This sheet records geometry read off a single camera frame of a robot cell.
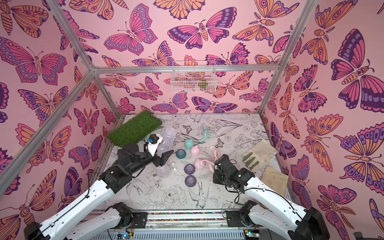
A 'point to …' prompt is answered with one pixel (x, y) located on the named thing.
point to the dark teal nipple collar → (181, 153)
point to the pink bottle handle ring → (217, 157)
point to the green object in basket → (202, 85)
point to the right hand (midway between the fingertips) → (215, 176)
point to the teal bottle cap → (189, 144)
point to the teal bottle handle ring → (205, 137)
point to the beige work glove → (258, 155)
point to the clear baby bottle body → (167, 141)
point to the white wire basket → (193, 82)
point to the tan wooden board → (276, 180)
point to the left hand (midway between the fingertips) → (168, 144)
